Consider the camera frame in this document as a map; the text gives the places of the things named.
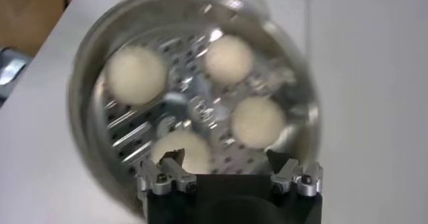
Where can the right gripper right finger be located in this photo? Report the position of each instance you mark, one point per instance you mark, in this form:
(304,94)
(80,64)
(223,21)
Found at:
(301,178)

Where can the white steamed baozi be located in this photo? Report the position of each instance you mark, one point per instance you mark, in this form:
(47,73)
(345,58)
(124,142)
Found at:
(257,121)
(195,151)
(227,59)
(135,75)

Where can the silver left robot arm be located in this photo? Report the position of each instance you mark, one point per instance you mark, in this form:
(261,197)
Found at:
(13,71)

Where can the stainless steel steamer basket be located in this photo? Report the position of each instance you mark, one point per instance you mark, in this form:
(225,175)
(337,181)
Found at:
(87,78)

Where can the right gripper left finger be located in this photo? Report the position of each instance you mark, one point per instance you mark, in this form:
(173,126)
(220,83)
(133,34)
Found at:
(160,180)

